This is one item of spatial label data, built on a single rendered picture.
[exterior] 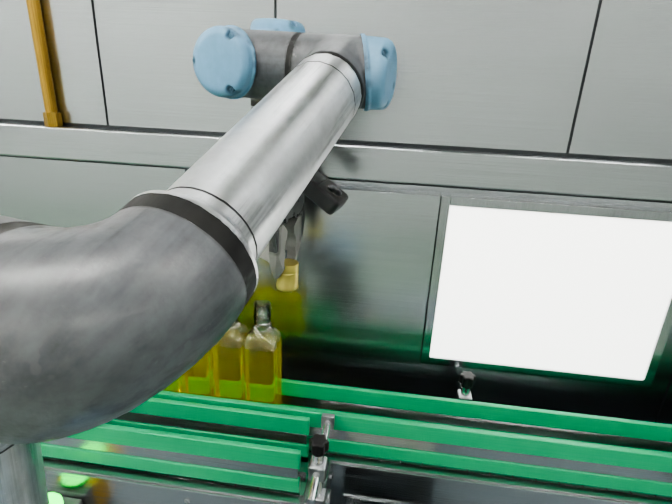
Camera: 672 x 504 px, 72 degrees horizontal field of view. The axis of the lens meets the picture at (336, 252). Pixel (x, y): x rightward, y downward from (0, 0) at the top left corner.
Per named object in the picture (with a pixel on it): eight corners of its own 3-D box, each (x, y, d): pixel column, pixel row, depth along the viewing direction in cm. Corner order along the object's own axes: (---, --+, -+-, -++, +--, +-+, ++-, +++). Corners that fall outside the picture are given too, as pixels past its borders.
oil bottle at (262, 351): (282, 418, 90) (282, 321, 82) (274, 439, 85) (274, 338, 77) (254, 414, 91) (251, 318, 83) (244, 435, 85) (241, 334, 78)
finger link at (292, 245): (272, 255, 80) (268, 207, 76) (303, 262, 78) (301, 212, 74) (263, 264, 78) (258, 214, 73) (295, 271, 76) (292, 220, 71)
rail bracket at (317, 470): (335, 452, 82) (338, 393, 77) (319, 540, 66) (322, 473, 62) (318, 449, 82) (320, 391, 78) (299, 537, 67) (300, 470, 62)
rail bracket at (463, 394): (464, 415, 94) (474, 358, 89) (469, 439, 87) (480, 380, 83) (444, 412, 94) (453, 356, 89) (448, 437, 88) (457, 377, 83)
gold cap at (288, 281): (302, 285, 76) (303, 260, 75) (292, 293, 73) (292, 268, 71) (282, 280, 77) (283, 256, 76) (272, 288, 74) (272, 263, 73)
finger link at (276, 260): (251, 272, 75) (255, 215, 73) (284, 280, 73) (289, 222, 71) (240, 276, 72) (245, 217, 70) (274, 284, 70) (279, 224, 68)
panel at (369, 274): (642, 379, 90) (699, 210, 78) (650, 388, 87) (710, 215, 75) (199, 331, 100) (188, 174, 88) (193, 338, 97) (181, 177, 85)
